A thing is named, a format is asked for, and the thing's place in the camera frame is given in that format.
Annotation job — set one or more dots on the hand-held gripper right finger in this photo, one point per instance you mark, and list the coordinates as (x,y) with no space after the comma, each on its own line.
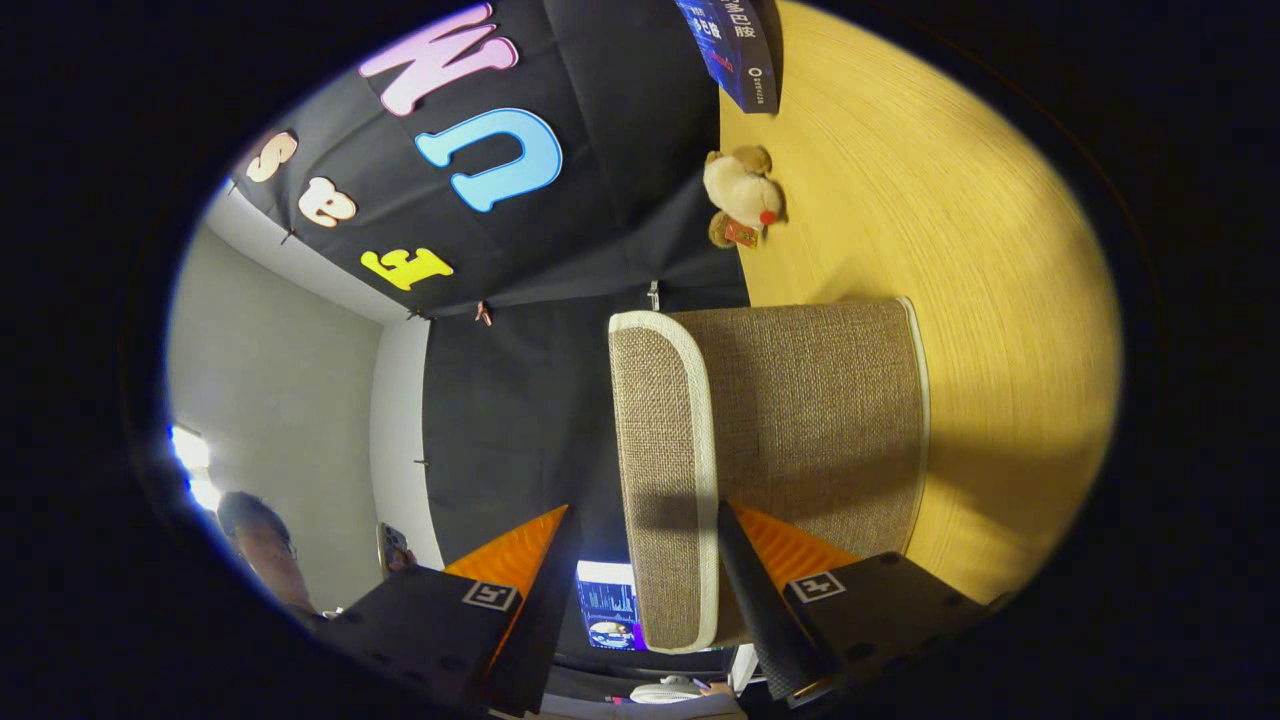
(770,630)

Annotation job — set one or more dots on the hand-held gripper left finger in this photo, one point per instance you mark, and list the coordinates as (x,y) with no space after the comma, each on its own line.
(545,640)

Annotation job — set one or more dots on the beige fabric storage box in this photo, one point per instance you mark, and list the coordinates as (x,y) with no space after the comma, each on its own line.
(800,420)

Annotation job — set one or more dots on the silver cloth clip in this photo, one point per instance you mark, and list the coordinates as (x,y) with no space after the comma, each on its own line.
(654,296)

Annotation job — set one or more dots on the lit computer monitor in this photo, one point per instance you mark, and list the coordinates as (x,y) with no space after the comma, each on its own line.
(607,605)

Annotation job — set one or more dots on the brown plush dog toy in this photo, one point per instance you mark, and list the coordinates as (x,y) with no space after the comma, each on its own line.
(740,190)

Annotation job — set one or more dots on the smartphone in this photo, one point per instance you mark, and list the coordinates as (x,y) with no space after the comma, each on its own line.
(390,548)

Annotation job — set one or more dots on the pink cloth clip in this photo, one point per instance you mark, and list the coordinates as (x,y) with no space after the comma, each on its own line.
(484,313)

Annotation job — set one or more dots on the dark blue book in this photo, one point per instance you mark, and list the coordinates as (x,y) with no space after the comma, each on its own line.
(735,50)

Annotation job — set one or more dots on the white round object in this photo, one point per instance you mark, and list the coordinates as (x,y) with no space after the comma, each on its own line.
(665,690)

